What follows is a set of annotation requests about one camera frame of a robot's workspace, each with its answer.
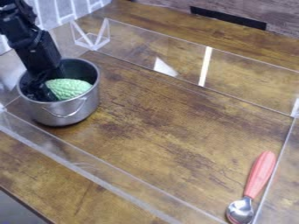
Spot black wall slot strip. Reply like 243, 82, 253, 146
190, 6, 268, 31

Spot red handled metal spoon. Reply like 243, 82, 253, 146
226, 150, 277, 224

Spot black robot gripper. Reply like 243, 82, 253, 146
0, 0, 63, 102

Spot green bumpy toy vegetable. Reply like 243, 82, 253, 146
46, 79, 93, 101

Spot silver metal pot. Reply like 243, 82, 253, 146
17, 58, 101, 127

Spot clear acrylic tray walls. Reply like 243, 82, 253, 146
0, 16, 299, 224

